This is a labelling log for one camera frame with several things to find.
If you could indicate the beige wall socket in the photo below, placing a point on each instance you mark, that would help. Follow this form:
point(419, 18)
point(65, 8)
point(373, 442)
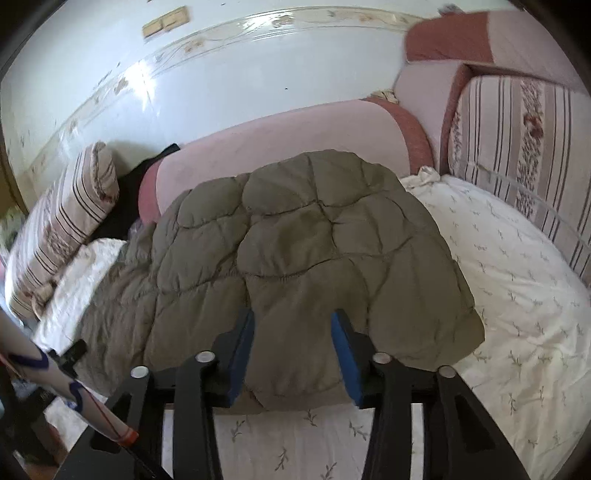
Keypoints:
point(152, 28)
point(176, 18)

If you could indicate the black cloth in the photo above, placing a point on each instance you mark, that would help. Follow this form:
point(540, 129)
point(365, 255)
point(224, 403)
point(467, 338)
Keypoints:
point(134, 194)

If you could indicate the striped floral pillow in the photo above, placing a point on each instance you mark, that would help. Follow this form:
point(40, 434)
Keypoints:
point(508, 138)
point(64, 221)

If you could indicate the grey quilted blanket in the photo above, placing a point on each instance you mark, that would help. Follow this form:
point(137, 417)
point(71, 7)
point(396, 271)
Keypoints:
point(300, 240)

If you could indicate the square pink cushion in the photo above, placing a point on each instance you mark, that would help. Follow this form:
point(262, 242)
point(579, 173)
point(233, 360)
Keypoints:
point(425, 92)

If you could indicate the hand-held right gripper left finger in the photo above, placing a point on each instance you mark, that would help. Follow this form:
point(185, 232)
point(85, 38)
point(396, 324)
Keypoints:
point(241, 355)

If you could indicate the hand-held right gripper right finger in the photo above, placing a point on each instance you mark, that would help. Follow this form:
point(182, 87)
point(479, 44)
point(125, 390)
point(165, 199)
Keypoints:
point(347, 360)

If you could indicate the white leaf-print bed sheet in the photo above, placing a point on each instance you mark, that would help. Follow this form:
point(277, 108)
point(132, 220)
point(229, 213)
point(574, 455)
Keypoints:
point(508, 300)

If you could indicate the pink and red cushion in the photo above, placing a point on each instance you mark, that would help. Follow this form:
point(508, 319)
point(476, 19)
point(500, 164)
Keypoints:
point(508, 41)

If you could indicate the small cream cloth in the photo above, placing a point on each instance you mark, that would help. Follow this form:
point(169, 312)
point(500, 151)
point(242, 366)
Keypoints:
point(385, 96)

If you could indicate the long pink backrest cushion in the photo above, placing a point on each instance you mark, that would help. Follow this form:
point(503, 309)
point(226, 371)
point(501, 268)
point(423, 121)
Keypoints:
point(277, 143)

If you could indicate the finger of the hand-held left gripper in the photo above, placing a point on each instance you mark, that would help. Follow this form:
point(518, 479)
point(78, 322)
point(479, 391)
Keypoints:
point(69, 354)

